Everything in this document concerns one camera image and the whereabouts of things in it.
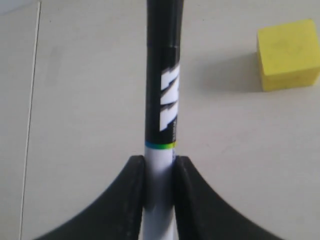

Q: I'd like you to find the black and white marker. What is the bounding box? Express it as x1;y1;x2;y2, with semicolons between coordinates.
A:
142;0;184;240

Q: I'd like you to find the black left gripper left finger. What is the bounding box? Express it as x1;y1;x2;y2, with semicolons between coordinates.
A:
39;155;145;240

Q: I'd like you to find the yellow foam cube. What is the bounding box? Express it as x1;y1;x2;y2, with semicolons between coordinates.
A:
256;18;320;92

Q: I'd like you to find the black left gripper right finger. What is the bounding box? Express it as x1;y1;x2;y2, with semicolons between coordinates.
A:
172;156;279;240

